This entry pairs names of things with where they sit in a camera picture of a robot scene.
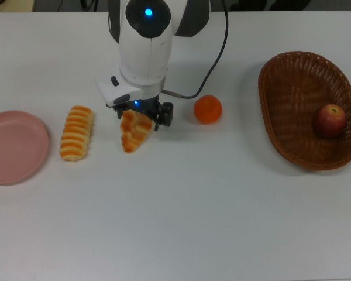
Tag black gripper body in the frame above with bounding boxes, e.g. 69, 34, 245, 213
105, 95, 165, 119

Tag braided bread loaf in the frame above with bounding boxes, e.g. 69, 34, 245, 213
119, 109, 153, 153

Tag orange fruit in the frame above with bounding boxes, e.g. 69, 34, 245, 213
193, 94, 223, 125

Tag striped bread roll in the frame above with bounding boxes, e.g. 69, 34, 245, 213
59, 105, 95, 162

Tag red apple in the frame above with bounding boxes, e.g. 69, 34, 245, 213
314, 104, 347, 139

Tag pink plate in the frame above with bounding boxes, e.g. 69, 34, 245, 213
0, 110, 50, 186

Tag brown woven basket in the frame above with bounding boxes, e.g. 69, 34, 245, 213
257, 51, 351, 171

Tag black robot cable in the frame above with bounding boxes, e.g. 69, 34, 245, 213
163, 8, 229, 99

